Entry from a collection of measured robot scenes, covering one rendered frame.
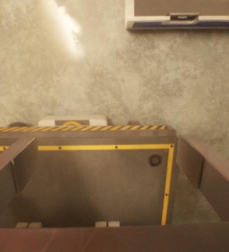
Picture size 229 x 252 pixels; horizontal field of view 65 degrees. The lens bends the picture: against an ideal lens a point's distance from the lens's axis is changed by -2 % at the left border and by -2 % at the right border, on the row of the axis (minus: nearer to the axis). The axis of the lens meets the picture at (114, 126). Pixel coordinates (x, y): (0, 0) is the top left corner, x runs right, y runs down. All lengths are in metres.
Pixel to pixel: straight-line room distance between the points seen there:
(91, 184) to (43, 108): 0.43
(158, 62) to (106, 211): 0.61
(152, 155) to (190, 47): 0.51
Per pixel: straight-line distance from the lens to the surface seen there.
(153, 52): 0.82
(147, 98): 0.83
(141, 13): 0.82
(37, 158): 0.17
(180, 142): 0.16
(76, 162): 0.55
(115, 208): 0.64
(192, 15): 0.74
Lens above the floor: 0.80
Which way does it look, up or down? 73 degrees down
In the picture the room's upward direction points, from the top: 174 degrees clockwise
